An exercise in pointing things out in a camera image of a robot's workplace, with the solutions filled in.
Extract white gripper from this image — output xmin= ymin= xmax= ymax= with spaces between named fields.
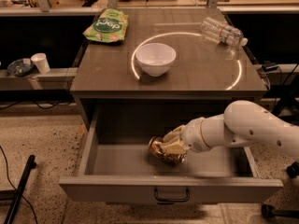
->
xmin=161 ymin=118 xmax=206 ymax=155

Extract orange soda can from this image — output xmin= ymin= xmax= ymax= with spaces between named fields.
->
xmin=149 ymin=137 xmax=186 ymax=165

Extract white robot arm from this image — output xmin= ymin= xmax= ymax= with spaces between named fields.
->
xmin=161 ymin=101 xmax=299 ymax=160

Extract grey drawer cabinet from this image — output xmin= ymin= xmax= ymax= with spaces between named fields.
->
xmin=70 ymin=7 xmax=268 ymax=133

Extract open grey top drawer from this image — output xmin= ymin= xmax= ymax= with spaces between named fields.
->
xmin=59 ymin=105 xmax=283 ymax=205

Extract white bowl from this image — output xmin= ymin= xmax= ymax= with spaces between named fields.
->
xmin=135 ymin=43 xmax=177 ymax=77

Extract black chair caster base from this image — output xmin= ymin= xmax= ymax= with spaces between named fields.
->
xmin=261 ymin=161 xmax=299 ymax=219

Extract clear plastic water bottle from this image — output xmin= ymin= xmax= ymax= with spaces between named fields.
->
xmin=200 ymin=17 xmax=248 ymax=47

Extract green snack bag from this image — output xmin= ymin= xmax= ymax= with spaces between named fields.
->
xmin=83 ymin=8 xmax=129 ymax=43

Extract black metal stand leg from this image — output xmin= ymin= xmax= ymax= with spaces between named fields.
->
xmin=4 ymin=155 xmax=36 ymax=224

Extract white paper cup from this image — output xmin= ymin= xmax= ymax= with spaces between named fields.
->
xmin=31 ymin=53 xmax=50 ymax=74

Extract dark round plate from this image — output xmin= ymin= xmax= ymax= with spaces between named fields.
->
xmin=7 ymin=58 xmax=35 ymax=77

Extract black floor cable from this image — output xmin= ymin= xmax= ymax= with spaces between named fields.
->
xmin=0 ymin=145 xmax=39 ymax=224

